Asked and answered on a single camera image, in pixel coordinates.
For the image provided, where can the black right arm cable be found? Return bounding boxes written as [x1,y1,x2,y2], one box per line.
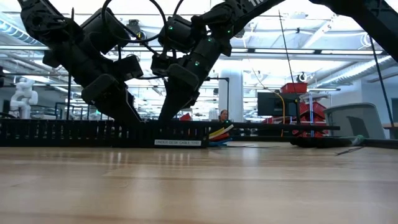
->
[172,0,185,18]

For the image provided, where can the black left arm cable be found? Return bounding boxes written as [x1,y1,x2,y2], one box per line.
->
[101,0,169,57]

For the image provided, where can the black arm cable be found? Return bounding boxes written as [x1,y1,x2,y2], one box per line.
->
[172,0,185,18]
[101,0,169,57]

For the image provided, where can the black slotted cable duct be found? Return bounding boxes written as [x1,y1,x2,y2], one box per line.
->
[0,119,210,149]

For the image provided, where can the overhead light bar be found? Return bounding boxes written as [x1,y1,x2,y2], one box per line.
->
[0,45,386,54]

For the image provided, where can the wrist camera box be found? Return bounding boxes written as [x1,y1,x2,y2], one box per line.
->
[80,73,120,106]
[167,63,201,92]

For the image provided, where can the black hanging cable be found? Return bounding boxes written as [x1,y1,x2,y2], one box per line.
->
[368,35,396,128]
[277,9,296,93]

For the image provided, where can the black monitor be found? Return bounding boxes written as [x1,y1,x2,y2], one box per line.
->
[257,92,298,118]

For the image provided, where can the black duct cover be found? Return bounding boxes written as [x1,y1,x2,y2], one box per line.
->
[141,119,341,132]

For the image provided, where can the bundle of coloured cables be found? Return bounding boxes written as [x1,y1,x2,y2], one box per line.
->
[210,133,231,142]

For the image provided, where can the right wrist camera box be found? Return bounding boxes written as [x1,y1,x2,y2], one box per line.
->
[167,63,201,92]

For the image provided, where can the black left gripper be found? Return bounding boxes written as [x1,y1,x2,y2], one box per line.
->
[42,43,144,126]

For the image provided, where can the black station frame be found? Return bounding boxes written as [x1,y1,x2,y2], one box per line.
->
[205,76,230,123]

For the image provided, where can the yellow hanging cable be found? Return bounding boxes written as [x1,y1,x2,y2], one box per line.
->
[273,91,287,138]

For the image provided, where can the red bin rack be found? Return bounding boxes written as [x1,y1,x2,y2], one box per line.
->
[298,101,328,138]

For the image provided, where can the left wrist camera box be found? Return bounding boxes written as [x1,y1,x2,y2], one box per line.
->
[80,73,120,106]

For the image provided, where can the white building column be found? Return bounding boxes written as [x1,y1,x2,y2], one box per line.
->
[218,68,244,123]

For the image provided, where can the brown zip tie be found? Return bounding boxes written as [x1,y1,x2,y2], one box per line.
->
[335,146,365,156]

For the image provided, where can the white cable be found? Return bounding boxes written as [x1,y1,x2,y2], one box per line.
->
[209,124,234,140]

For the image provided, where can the silver spiral ceiling duct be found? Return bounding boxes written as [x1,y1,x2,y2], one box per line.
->
[317,55,396,90]

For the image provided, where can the red plastic bin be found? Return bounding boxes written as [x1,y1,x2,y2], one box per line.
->
[280,82,308,95]

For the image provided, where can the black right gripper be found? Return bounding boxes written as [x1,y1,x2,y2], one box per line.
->
[151,36,233,123]

